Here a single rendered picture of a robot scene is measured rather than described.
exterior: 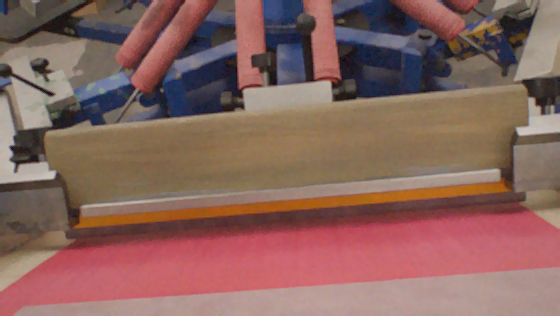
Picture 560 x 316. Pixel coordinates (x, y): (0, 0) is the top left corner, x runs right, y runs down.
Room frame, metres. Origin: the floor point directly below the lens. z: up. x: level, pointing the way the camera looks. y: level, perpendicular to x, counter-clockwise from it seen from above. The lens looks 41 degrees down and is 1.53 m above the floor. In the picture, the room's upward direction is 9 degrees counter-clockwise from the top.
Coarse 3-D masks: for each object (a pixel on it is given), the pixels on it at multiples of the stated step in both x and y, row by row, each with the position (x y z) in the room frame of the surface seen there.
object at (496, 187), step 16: (384, 192) 0.27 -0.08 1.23; (400, 192) 0.27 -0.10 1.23; (416, 192) 0.27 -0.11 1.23; (432, 192) 0.27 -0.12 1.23; (448, 192) 0.27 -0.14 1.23; (464, 192) 0.26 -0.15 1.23; (480, 192) 0.26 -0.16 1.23; (496, 192) 0.26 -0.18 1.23; (208, 208) 0.29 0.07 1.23; (224, 208) 0.28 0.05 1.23; (240, 208) 0.28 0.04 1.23; (256, 208) 0.28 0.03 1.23; (272, 208) 0.28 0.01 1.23; (288, 208) 0.28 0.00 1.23; (304, 208) 0.27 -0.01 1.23; (80, 224) 0.29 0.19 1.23; (96, 224) 0.29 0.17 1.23; (112, 224) 0.29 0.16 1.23
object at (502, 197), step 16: (512, 192) 0.26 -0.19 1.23; (320, 208) 0.27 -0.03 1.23; (336, 208) 0.27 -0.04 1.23; (352, 208) 0.27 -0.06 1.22; (368, 208) 0.27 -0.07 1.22; (384, 208) 0.26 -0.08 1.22; (400, 208) 0.26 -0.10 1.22; (416, 208) 0.26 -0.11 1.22; (432, 208) 0.26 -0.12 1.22; (448, 208) 0.26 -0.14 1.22; (128, 224) 0.29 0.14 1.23; (144, 224) 0.29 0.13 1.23; (160, 224) 0.28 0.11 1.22; (176, 224) 0.28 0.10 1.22; (192, 224) 0.28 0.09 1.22; (208, 224) 0.28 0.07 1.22; (224, 224) 0.28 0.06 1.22; (240, 224) 0.27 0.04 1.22
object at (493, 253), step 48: (288, 240) 0.24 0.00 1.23; (336, 240) 0.23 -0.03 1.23; (384, 240) 0.22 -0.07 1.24; (432, 240) 0.21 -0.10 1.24; (480, 240) 0.20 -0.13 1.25; (528, 240) 0.19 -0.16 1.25; (288, 288) 0.16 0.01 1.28; (336, 288) 0.16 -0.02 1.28; (384, 288) 0.15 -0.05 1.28; (432, 288) 0.15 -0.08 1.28; (480, 288) 0.14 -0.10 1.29; (528, 288) 0.13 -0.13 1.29
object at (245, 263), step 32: (256, 224) 0.29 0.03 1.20; (288, 224) 0.28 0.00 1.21; (64, 256) 0.26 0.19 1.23; (96, 256) 0.25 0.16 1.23; (128, 256) 0.24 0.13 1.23; (160, 256) 0.24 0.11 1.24; (192, 256) 0.23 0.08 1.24; (224, 256) 0.22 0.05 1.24; (256, 256) 0.22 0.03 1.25; (32, 288) 0.21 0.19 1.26; (64, 288) 0.20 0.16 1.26; (96, 288) 0.19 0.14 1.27; (128, 288) 0.19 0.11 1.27; (160, 288) 0.18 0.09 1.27; (192, 288) 0.18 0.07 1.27; (224, 288) 0.17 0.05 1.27; (256, 288) 0.17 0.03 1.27
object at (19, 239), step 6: (12, 234) 0.30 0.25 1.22; (18, 234) 0.30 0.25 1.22; (24, 234) 0.31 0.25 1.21; (30, 234) 0.32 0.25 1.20; (36, 234) 0.32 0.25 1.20; (0, 240) 0.28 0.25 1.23; (6, 240) 0.29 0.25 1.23; (12, 240) 0.29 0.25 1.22; (18, 240) 0.30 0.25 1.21; (24, 240) 0.31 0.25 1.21; (30, 240) 0.31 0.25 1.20; (0, 246) 0.28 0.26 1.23; (6, 246) 0.29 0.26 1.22; (12, 246) 0.29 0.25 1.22; (18, 246) 0.30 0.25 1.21; (0, 252) 0.28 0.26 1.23; (6, 252) 0.28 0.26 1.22; (0, 258) 0.27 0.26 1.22
